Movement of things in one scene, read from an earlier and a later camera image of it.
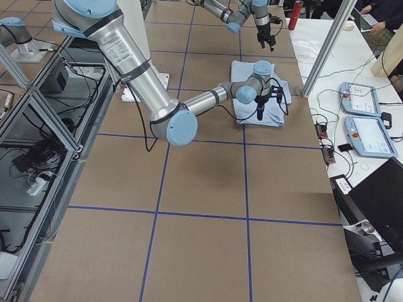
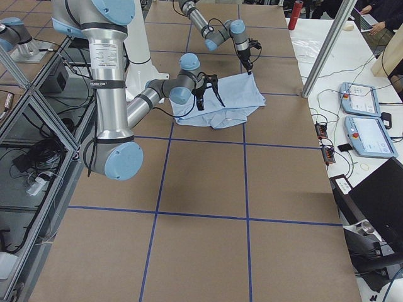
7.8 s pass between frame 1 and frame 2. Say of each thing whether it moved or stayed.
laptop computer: stayed
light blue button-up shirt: moved
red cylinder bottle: stayed
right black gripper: moved
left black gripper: moved
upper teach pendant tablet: stayed
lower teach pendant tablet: stayed
